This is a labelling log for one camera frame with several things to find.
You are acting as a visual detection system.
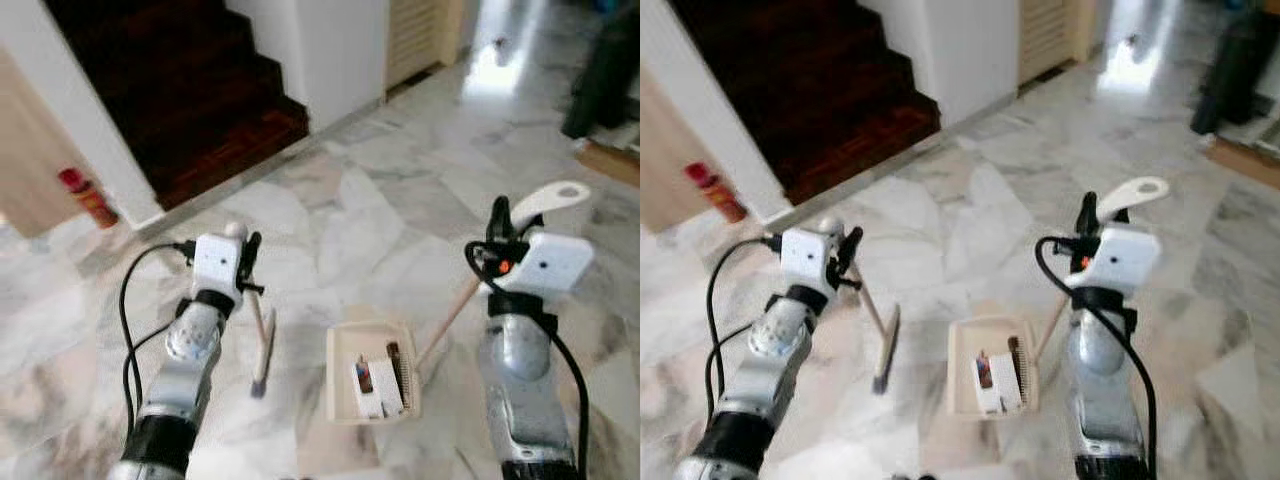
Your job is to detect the wooden handled broom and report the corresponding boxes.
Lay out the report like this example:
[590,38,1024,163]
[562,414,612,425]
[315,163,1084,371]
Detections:
[225,222,278,399]
[818,216,902,396]

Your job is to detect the beige long handled dustpan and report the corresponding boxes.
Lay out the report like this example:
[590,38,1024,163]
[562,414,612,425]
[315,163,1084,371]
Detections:
[946,177,1171,419]
[326,181,592,426]

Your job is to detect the brown wooden plinth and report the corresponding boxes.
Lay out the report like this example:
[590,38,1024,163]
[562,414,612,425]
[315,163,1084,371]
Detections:
[1205,135,1280,191]
[575,138,641,188]

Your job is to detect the red spray can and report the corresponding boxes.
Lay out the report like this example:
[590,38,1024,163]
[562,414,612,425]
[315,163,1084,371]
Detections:
[684,162,748,224]
[57,167,120,230]

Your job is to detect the dark wooden staircase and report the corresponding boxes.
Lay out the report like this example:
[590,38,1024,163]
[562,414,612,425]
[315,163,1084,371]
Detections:
[42,0,311,211]
[668,0,943,206]

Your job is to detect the white carton box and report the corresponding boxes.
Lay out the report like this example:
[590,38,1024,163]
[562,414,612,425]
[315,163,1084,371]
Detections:
[973,352,1025,414]
[350,355,405,419]

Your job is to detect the beige louvred door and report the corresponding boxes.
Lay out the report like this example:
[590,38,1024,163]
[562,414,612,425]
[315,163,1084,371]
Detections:
[1018,0,1099,89]
[385,0,471,93]

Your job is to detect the black bulky bag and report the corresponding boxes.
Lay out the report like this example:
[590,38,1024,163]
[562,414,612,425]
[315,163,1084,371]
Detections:
[1190,8,1280,136]
[561,0,641,141]

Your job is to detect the light wooden door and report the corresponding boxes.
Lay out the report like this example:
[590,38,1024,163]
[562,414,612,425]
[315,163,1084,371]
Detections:
[0,45,113,239]
[640,70,746,236]

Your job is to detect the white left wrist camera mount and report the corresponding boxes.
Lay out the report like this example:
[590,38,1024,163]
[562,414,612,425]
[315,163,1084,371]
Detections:
[780,227,839,301]
[192,234,247,306]

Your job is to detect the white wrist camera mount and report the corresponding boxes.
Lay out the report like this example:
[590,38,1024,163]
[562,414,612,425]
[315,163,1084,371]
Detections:
[488,234,596,298]
[192,234,247,306]
[780,227,839,301]
[1070,225,1163,293]

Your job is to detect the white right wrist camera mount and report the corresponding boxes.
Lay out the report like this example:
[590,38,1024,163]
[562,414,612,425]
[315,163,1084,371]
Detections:
[1070,225,1163,293]
[488,234,596,298]

